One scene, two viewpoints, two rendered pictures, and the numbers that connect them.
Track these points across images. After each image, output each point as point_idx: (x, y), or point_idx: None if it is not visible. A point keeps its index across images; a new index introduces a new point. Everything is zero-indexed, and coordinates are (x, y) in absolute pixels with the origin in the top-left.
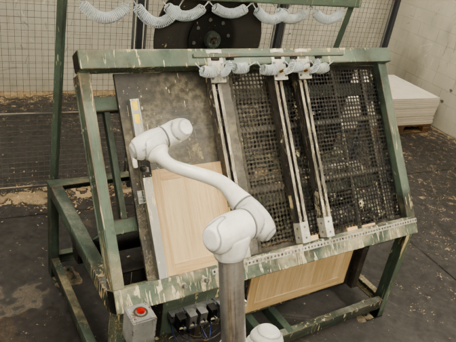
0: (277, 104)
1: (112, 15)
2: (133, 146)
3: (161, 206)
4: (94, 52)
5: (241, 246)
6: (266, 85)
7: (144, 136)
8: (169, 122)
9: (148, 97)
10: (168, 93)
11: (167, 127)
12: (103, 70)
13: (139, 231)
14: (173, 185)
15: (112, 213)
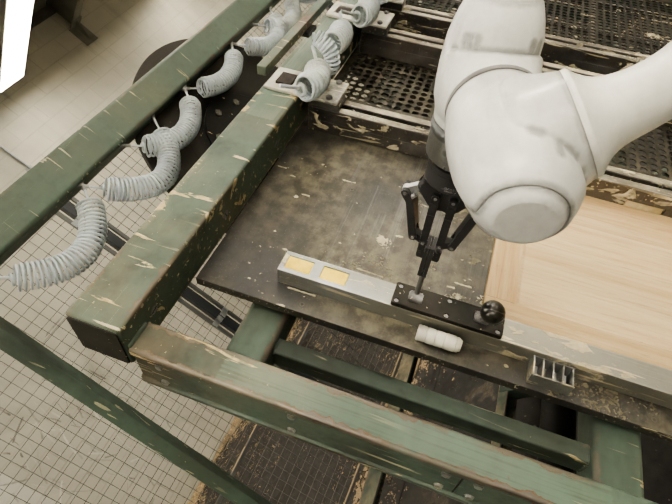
0: (431, 51)
1: (85, 236)
2: (516, 188)
3: (592, 335)
4: (106, 276)
5: None
6: (383, 62)
7: (487, 131)
8: (452, 57)
9: (295, 237)
10: (309, 197)
11: (475, 61)
12: (169, 287)
13: (654, 431)
14: (539, 284)
15: (594, 481)
